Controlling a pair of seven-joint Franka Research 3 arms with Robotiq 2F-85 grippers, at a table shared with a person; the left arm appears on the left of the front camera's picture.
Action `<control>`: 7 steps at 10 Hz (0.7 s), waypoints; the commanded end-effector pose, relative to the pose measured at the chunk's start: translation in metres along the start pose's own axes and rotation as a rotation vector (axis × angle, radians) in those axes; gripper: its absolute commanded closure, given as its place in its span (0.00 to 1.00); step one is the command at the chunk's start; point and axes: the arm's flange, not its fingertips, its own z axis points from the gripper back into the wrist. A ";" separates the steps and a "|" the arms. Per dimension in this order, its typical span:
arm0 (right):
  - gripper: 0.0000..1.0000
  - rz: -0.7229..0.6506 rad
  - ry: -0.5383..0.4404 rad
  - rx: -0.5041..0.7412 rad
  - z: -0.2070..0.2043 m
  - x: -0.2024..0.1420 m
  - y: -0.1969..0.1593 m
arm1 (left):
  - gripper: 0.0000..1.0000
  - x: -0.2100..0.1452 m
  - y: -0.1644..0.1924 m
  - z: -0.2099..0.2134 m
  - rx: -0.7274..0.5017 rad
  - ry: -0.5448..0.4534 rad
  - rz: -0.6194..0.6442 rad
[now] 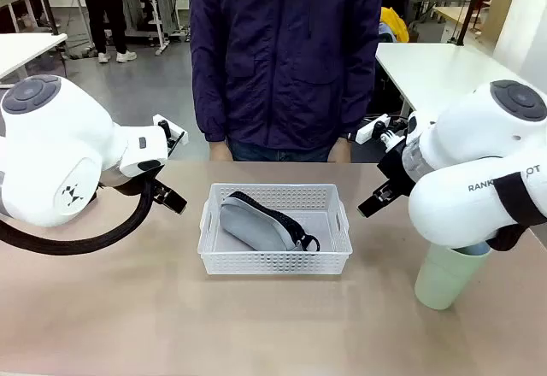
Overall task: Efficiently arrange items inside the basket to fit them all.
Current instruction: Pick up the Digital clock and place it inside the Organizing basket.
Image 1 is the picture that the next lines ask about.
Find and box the black clamp stand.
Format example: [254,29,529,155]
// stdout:
[32,0,62,36]

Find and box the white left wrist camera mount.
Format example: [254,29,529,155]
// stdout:
[152,113,190,160]

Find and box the black velcro strap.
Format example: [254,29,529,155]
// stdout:
[491,172,547,226]

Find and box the background person in black trousers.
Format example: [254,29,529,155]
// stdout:
[68,0,138,65]

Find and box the black left arm cable sleeve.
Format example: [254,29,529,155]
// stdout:
[0,174,166,256]

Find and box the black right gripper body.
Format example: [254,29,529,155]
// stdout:
[377,141,418,196]

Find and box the person's left hand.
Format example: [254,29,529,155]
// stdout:
[327,138,353,163]

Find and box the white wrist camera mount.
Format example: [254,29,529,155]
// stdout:
[355,113,408,147]
[152,113,190,160]

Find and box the white side table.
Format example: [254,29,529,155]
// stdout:
[0,32,69,83]

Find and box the black arm cable sleeve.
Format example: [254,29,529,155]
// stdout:
[0,174,166,256]
[488,220,530,254]

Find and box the light green cup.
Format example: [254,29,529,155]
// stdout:
[414,242,492,311]

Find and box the black camera stand pole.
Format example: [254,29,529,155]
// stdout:
[455,0,491,48]

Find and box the white perforated plastic basket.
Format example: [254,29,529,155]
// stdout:
[197,182,354,277]

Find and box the person's right hand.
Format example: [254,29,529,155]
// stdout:
[209,140,234,163]

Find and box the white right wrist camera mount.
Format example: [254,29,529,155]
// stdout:
[355,113,408,147]

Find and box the black right arm cable sleeve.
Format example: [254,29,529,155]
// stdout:
[488,220,530,254]

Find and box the wooden top background table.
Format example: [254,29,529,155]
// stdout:
[432,5,472,23]

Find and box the grey black zipper pouch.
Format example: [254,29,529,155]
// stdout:
[219,191,321,254]

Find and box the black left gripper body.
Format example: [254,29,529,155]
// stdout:
[149,177,173,204]

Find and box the yellow garment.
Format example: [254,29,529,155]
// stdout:
[379,6,411,44]

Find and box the person in navy jacket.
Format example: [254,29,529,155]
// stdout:
[189,0,383,150]

